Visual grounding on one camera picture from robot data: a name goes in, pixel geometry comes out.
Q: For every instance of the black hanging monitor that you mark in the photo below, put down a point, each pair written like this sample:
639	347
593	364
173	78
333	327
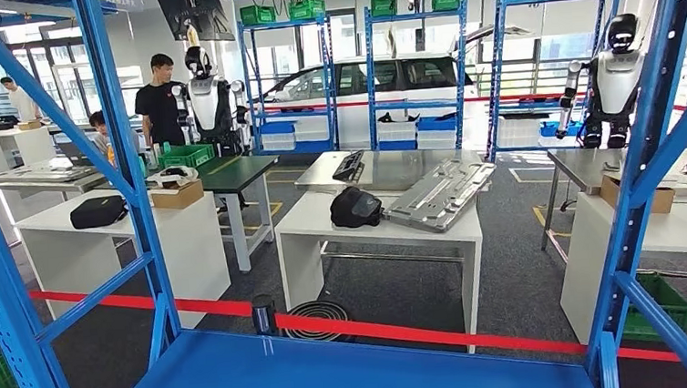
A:
195	15

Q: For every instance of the black welding helmet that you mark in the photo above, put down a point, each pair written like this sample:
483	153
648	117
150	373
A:
355	208

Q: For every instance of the silver metal plate part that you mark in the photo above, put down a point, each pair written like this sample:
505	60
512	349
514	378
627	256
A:
45	172
437	198

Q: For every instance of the small metal bracket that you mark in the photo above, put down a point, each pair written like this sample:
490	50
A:
611	167

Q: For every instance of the red barrier belt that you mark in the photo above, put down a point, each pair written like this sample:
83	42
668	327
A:
389	332

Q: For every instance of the blue plastic bin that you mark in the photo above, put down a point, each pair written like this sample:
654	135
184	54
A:
557	129

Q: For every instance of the stainless steel workbench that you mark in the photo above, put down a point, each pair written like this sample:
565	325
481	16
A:
46	186
396	168
583	167

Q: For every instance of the white headset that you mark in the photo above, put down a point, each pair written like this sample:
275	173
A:
173	177

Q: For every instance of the black ribbed plastic part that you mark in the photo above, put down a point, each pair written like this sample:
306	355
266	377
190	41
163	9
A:
348	167

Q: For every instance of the white panel table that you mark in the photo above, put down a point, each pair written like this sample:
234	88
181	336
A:
579	279
306	268
185	264

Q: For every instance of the person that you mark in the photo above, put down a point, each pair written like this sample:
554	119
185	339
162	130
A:
98	126
159	115
22	103

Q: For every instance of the white black humanoid robot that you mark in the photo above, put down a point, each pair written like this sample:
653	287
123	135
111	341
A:
611	86
207	105

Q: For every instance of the white car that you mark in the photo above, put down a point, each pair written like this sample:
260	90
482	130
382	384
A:
354	125

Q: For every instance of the white bin stack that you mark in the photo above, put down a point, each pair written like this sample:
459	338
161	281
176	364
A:
519	132
312	130
396	131

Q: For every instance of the black barrier post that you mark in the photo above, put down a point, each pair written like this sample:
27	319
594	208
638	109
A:
264	316

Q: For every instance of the cardboard box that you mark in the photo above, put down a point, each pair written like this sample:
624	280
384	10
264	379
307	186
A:
177	196
609	189

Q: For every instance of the white cabinet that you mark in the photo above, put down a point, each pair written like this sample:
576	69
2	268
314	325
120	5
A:
32	148

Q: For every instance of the blue lidded bin stack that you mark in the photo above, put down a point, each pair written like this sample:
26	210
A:
278	137
436	133

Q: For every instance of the black curved part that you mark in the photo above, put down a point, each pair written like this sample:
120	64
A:
397	117

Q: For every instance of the black zip pouch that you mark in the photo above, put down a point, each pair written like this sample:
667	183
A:
97	212

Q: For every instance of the green topped table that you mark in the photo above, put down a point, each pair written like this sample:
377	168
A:
236	171

